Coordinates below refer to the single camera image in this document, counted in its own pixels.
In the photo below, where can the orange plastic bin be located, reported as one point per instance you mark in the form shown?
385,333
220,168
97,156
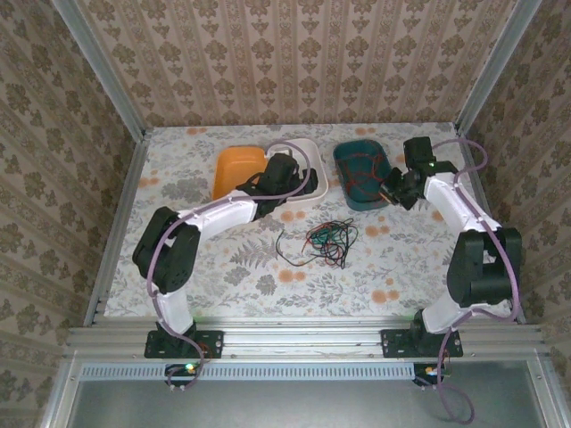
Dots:
232,171

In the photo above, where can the aluminium corner post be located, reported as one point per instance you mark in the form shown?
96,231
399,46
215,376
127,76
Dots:
495,67
102,71

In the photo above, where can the aluminium cross rail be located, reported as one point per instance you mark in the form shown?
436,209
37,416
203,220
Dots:
303,339

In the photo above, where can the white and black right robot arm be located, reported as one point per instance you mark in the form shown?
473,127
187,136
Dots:
446,200

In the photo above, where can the grey metal sheet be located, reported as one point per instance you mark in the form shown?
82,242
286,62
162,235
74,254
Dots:
290,405

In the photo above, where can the floral table covering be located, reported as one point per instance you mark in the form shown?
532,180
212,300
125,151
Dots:
250,294

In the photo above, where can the small circuit board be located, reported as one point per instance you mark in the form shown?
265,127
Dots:
428,370
183,369

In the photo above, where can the teal plastic bin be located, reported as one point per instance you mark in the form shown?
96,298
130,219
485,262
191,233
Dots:
357,203

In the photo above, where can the aluminium table side rail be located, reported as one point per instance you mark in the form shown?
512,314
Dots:
490,200
129,187

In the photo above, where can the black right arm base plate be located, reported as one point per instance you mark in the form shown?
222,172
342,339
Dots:
394,343

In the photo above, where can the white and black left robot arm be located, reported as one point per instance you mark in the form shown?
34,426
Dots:
214,218

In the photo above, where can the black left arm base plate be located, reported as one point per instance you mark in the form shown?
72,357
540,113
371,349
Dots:
209,343

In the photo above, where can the white plastic bin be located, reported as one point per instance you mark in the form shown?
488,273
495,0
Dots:
319,189

